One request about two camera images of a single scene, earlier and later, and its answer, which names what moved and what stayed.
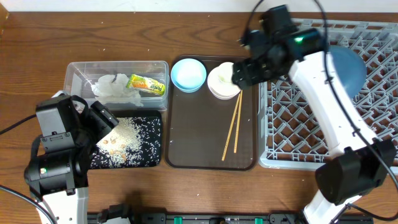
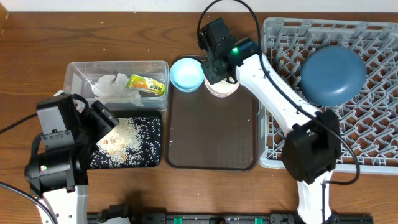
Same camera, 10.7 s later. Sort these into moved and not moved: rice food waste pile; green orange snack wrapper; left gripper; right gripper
Moved: right gripper
Not moved: rice food waste pile; green orange snack wrapper; left gripper
